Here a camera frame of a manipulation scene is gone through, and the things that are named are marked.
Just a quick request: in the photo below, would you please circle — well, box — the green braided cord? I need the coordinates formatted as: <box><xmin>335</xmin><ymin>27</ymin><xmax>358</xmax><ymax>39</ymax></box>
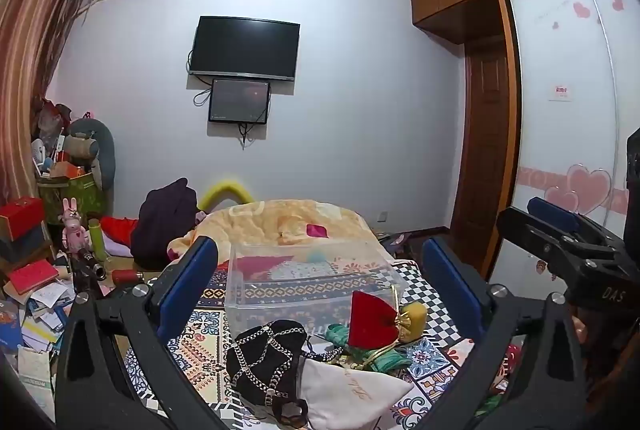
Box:
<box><xmin>325</xmin><ymin>324</ymin><xmax>407</xmax><ymax>373</ymax></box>

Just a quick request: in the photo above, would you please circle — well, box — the red box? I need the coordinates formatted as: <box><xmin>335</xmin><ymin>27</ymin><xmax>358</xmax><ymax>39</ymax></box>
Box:
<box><xmin>0</xmin><ymin>197</ymin><xmax>46</xmax><ymax>241</ymax></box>

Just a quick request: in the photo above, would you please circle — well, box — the white wardrobe door with hearts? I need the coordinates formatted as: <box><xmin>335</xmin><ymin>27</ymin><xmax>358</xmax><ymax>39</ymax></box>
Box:
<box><xmin>487</xmin><ymin>0</ymin><xmax>640</xmax><ymax>293</ymax></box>

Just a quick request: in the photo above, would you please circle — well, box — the wall-mounted black television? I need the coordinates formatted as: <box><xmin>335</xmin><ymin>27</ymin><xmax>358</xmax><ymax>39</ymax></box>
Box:
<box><xmin>189</xmin><ymin>16</ymin><xmax>301</xmax><ymax>82</ymax></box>

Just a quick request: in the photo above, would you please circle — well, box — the black scope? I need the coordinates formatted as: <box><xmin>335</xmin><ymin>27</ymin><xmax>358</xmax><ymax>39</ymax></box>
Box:
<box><xmin>70</xmin><ymin>247</ymin><xmax>106</xmax><ymax>282</ymax></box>

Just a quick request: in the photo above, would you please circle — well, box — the clear plastic storage box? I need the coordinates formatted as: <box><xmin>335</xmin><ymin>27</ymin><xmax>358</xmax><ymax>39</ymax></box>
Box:
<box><xmin>224</xmin><ymin>241</ymin><xmax>407</xmax><ymax>342</ymax></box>

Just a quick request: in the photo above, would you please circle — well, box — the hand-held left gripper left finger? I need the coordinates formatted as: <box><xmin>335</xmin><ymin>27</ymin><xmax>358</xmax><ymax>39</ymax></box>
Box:
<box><xmin>54</xmin><ymin>236</ymin><xmax>236</xmax><ymax>430</ymax></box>

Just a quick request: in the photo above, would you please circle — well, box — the green cardboard box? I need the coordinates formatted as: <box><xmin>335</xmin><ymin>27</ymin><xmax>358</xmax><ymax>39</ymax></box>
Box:
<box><xmin>37</xmin><ymin>172</ymin><xmax>109</xmax><ymax>227</ymax></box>

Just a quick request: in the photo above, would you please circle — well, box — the brown wooden door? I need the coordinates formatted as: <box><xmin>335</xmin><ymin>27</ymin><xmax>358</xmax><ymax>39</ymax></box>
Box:
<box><xmin>450</xmin><ymin>37</ymin><xmax>518</xmax><ymax>278</ymax></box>

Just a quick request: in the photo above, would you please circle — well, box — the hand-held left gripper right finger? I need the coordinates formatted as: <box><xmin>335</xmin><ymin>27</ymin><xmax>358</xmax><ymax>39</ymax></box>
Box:
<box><xmin>421</xmin><ymin>237</ymin><xmax>587</xmax><ymax>430</ymax></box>

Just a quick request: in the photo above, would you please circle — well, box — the pink bunny toy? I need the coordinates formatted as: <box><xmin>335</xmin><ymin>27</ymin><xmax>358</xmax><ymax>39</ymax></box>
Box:
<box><xmin>60</xmin><ymin>198</ymin><xmax>91</xmax><ymax>253</ymax></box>

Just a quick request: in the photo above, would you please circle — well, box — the red cloth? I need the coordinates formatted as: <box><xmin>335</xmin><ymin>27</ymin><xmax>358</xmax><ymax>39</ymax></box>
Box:
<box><xmin>100</xmin><ymin>217</ymin><xmax>141</xmax><ymax>243</ymax></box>

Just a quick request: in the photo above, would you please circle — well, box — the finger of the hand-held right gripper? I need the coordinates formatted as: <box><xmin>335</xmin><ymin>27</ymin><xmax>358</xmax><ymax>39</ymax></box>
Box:
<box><xmin>527</xmin><ymin>197</ymin><xmax>608</xmax><ymax>241</ymax></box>
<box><xmin>496</xmin><ymin>206</ymin><xmax>625</xmax><ymax>271</ymax></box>

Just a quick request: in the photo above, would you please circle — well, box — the green bottle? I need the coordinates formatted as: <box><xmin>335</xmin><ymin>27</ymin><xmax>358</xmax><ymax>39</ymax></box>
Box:
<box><xmin>88</xmin><ymin>219</ymin><xmax>109</xmax><ymax>262</ymax></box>

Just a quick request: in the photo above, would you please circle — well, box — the patterned bed sheet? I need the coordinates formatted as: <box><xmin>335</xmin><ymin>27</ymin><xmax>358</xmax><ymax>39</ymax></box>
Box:
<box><xmin>122</xmin><ymin>255</ymin><xmax>507</xmax><ymax>430</ymax></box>

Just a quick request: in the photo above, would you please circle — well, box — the dark purple garment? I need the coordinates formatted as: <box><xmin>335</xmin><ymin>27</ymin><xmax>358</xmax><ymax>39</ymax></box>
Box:
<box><xmin>131</xmin><ymin>178</ymin><xmax>199</xmax><ymax>271</ymax></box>

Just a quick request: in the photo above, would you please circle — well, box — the white cloth pouch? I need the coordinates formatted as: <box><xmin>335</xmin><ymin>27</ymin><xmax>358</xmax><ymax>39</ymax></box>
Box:
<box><xmin>297</xmin><ymin>356</ymin><xmax>415</xmax><ymax>430</ymax></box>

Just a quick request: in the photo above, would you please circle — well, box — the yellow foam tube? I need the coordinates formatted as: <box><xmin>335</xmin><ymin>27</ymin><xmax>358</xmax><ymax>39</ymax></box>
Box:
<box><xmin>199</xmin><ymin>181</ymin><xmax>256</xmax><ymax>213</ymax></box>

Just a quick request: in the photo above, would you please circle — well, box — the striped brown curtain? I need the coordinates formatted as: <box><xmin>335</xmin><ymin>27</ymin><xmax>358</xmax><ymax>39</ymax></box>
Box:
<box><xmin>0</xmin><ymin>0</ymin><xmax>97</xmax><ymax>211</ymax></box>

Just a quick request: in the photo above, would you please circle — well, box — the small wall-mounted monitor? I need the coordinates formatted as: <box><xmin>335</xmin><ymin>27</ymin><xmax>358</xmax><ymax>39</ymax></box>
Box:
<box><xmin>208</xmin><ymin>78</ymin><xmax>272</xmax><ymax>125</ymax></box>

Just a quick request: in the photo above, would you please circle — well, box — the red book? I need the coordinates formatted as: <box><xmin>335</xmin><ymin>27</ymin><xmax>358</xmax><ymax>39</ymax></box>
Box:
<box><xmin>7</xmin><ymin>259</ymin><xmax>60</xmax><ymax>295</ymax></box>

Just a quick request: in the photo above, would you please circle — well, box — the yellow fleece blanket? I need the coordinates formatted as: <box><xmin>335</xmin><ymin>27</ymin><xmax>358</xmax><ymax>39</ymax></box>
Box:
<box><xmin>167</xmin><ymin>200</ymin><xmax>397</xmax><ymax>271</ymax></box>

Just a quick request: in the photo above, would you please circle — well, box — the grey plush toy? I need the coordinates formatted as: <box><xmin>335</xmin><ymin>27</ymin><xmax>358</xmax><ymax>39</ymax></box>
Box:
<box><xmin>67</xmin><ymin>117</ymin><xmax>116</xmax><ymax>191</ymax></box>

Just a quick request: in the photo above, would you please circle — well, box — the black bag with silver chains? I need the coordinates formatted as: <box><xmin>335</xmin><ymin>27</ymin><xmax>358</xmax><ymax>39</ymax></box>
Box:
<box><xmin>225</xmin><ymin>320</ymin><xmax>311</xmax><ymax>427</ymax></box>

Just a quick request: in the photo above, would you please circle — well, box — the pile of papers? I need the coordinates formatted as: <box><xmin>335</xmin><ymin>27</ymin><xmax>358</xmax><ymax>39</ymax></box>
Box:
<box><xmin>0</xmin><ymin>280</ymin><xmax>77</xmax><ymax>416</ymax></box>

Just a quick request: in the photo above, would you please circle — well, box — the red and gold pouch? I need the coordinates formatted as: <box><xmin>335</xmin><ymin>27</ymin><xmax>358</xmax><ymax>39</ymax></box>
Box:
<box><xmin>347</xmin><ymin>287</ymin><xmax>412</xmax><ymax>351</ymax></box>

